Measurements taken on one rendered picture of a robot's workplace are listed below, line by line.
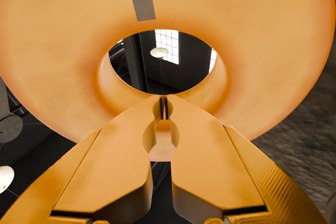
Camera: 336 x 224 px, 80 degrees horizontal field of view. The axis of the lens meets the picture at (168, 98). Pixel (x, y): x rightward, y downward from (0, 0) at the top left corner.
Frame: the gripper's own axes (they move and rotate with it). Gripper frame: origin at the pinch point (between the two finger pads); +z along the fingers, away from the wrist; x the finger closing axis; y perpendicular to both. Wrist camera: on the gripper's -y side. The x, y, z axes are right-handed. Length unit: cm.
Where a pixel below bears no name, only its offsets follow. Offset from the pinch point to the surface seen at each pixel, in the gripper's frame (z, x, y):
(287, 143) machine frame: 24.3, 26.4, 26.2
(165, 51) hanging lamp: 655, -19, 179
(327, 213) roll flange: 12.7, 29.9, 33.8
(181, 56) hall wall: 833, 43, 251
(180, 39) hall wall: 813, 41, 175
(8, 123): 176, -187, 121
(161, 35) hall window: 864, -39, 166
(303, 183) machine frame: 23, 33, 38
